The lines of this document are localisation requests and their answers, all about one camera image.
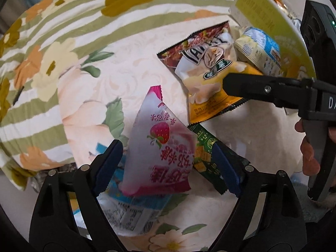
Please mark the floral striped blanket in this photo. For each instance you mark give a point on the floral striped blanket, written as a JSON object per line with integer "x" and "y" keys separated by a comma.
{"x": 78, "y": 18}

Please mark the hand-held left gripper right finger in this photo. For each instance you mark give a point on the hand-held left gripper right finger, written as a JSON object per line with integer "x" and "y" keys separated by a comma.
{"x": 227, "y": 172}

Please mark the green cardboard box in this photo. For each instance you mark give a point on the green cardboard box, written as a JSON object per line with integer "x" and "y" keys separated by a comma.
{"x": 262, "y": 13}

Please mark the person's right hand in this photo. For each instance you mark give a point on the person's right hand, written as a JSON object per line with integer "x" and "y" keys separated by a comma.
{"x": 309, "y": 157}

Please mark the blue white snack packet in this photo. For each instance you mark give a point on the blue white snack packet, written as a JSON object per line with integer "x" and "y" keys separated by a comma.
{"x": 131, "y": 215}

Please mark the silver grey snack packet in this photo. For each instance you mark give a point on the silver grey snack packet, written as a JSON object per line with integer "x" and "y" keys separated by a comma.
{"x": 295, "y": 21}

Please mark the cream floral tablecloth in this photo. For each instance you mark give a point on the cream floral tablecloth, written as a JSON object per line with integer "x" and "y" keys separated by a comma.
{"x": 126, "y": 57}

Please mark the dark red snack packet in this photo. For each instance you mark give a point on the dark red snack packet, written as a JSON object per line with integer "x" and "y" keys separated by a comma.
{"x": 170, "y": 56}

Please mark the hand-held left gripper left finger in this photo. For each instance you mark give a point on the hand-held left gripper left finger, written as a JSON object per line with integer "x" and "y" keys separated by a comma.
{"x": 110, "y": 165}

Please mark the yellow brown-printed snack packet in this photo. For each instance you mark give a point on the yellow brown-printed snack packet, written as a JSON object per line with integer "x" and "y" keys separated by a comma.
{"x": 281, "y": 2}

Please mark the yellow orange chip packet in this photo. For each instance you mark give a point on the yellow orange chip packet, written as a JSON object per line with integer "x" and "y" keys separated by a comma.
{"x": 204, "y": 94}

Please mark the cream light-blue snack packet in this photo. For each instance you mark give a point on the cream light-blue snack packet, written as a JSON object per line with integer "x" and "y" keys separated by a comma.
{"x": 260, "y": 44}

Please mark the green snack packet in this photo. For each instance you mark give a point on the green snack packet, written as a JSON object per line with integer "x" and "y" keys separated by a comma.
{"x": 206, "y": 157}

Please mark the pale pink strawberry snack packet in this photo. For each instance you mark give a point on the pale pink strawberry snack packet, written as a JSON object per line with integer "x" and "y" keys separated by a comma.
{"x": 157, "y": 149}

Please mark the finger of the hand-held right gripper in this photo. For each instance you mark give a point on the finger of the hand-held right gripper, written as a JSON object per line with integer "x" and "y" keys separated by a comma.
{"x": 252, "y": 89}

